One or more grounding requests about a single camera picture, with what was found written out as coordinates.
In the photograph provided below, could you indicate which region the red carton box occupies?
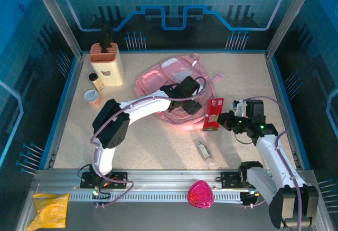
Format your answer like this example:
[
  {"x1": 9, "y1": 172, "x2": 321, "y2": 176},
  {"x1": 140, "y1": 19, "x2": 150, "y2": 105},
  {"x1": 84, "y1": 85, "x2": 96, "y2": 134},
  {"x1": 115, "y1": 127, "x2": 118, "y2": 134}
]
[{"x1": 202, "y1": 98, "x2": 224, "y2": 132}]

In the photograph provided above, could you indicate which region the pink student backpack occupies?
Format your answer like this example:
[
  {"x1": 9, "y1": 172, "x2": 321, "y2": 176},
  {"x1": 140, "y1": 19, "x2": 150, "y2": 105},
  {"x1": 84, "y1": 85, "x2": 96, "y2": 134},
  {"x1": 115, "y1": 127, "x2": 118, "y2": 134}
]
[{"x1": 133, "y1": 53, "x2": 225, "y2": 131}]

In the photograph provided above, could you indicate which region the yellow plastic snack bag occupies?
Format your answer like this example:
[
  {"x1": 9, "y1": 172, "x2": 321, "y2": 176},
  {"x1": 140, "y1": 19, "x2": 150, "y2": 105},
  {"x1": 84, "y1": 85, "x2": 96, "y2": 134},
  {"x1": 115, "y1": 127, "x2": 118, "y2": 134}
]
[{"x1": 25, "y1": 193, "x2": 70, "y2": 229}]

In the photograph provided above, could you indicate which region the clear plastic pen case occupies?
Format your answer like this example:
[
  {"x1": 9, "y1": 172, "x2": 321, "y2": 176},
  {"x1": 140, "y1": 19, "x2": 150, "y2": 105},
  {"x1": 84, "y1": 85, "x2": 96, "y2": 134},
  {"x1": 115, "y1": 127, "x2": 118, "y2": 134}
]
[{"x1": 194, "y1": 139, "x2": 215, "y2": 167}]

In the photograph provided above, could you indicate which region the magenta triangular plastic object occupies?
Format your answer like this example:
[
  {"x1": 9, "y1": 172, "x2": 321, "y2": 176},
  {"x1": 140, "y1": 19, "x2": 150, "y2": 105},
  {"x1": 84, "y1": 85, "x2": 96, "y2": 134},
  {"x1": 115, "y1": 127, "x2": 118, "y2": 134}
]
[{"x1": 187, "y1": 180, "x2": 213, "y2": 209}]

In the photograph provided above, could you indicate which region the cream knife block orange top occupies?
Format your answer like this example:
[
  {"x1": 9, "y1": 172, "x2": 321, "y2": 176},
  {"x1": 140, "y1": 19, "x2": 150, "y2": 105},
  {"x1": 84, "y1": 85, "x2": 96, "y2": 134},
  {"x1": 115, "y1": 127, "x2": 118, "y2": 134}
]
[{"x1": 89, "y1": 42, "x2": 124, "y2": 87}]

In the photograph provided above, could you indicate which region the small beige bottle black cap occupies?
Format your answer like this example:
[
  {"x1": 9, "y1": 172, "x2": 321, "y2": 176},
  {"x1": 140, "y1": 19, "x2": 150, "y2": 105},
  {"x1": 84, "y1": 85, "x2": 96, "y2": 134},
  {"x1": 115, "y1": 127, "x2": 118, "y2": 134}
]
[{"x1": 88, "y1": 72, "x2": 105, "y2": 92}]

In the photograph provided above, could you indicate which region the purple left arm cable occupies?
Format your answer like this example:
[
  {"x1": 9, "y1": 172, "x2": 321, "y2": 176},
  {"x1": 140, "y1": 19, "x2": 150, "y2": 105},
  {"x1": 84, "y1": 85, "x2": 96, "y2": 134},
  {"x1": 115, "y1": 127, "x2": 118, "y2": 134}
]
[{"x1": 90, "y1": 75, "x2": 207, "y2": 207}]

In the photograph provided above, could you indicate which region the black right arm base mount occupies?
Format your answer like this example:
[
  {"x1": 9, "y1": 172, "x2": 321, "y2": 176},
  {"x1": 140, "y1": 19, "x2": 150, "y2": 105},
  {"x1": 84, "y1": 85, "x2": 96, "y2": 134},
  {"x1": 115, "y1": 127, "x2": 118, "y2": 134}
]
[{"x1": 220, "y1": 171, "x2": 269, "y2": 189}]

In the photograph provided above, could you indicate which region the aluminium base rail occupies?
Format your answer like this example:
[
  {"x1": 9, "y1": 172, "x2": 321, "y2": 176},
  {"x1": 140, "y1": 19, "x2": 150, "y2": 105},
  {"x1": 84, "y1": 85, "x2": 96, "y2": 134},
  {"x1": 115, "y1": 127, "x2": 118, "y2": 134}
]
[{"x1": 33, "y1": 169, "x2": 317, "y2": 194}]

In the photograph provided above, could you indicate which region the white slotted cable duct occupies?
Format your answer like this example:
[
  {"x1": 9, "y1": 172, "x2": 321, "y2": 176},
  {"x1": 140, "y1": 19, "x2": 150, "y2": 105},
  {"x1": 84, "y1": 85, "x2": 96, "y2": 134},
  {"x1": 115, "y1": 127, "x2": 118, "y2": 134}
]
[{"x1": 67, "y1": 192, "x2": 245, "y2": 203}]

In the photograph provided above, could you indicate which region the black knife handle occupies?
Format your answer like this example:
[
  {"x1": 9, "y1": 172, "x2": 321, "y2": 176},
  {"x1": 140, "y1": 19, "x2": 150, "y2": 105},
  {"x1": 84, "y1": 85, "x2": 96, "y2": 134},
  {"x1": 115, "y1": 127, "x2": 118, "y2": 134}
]
[{"x1": 100, "y1": 25, "x2": 114, "y2": 54}]

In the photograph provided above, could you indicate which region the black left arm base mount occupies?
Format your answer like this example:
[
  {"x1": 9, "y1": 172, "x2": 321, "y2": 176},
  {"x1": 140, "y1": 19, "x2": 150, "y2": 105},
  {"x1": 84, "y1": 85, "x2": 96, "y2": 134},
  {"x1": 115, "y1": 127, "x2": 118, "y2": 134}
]
[{"x1": 80, "y1": 171, "x2": 128, "y2": 189}]

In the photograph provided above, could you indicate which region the aluminium frame post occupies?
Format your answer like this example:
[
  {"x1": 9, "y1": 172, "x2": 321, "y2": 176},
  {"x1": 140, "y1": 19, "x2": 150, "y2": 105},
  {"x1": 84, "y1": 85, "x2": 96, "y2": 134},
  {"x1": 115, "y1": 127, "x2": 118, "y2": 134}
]
[
  {"x1": 29, "y1": 0, "x2": 85, "y2": 59},
  {"x1": 265, "y1": 0, "x2": 317, "y2": 59}
]

